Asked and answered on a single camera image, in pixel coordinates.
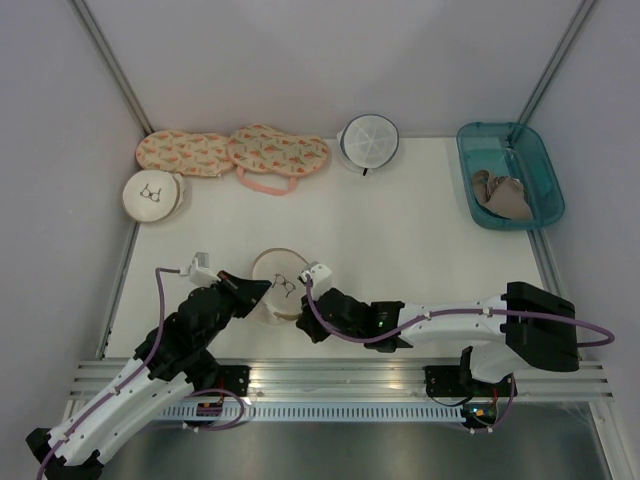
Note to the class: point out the beige glasses-print laundry bag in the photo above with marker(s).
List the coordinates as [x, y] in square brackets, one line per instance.
[152, 195]

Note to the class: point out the white mesh laundry bag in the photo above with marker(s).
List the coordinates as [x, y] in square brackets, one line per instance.
[368, 142]

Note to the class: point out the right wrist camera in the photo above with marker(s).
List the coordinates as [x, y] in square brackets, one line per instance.
[318, 274]

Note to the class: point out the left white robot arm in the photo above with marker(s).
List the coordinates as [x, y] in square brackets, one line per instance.
[173, 362]

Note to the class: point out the right frame post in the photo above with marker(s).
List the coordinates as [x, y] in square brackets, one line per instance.
[568, 39]

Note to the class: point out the left frame post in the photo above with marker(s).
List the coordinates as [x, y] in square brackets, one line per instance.
[101, 44]

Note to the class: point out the frame post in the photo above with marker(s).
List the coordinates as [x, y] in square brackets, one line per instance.
[101, 44]
[568, 39]

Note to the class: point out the aluminium mounting rail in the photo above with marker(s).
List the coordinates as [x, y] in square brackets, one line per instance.
[402, 380]

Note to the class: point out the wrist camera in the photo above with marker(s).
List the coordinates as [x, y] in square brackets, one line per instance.
[318, 274]
[198, 271]

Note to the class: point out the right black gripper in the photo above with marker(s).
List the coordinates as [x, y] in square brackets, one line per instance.
[309, 323]

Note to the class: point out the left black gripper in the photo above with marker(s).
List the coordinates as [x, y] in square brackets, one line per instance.
[247, 292]

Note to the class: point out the floral bra bag left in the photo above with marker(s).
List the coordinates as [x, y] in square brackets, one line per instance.
[188, 154]

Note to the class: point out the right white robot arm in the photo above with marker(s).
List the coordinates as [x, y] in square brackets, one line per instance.
[523, 327]

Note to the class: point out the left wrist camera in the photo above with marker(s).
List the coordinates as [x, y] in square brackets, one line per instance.
[198, 271]

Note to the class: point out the teal plastic bin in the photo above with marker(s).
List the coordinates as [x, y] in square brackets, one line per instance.
[516, 150]

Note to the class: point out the beige round laundry bag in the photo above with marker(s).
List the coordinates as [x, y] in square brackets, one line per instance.
[281, 267]

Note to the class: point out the white slotted cable duct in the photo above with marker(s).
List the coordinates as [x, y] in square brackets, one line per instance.
[320, 412]

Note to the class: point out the beige bra in bin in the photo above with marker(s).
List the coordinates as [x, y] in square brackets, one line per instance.
[503, 196]

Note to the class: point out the floral bra bag pink handle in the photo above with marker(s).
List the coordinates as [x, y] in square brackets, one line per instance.
[262, 150]

